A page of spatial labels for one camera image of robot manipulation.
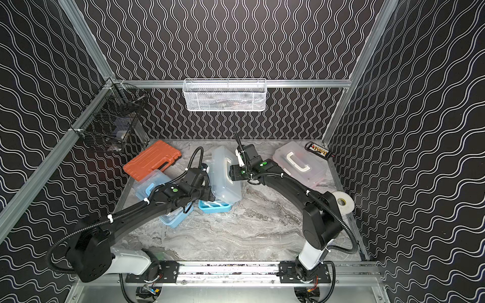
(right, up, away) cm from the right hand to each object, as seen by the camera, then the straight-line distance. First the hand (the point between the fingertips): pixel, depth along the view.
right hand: (236, 171), depth 87 cm
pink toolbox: (+32, +3, +8) cm, 33 cm away
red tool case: (-45, +7, +19) cm, 49 cm away
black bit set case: (+51, +10, +26) cm, 58 cm away
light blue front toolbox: (-42, -8, 0) cm, 43 cm away
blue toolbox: (-4, -7, -10) cm, 13 cm away
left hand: (-13, -6, -3) cm, 14 cm away
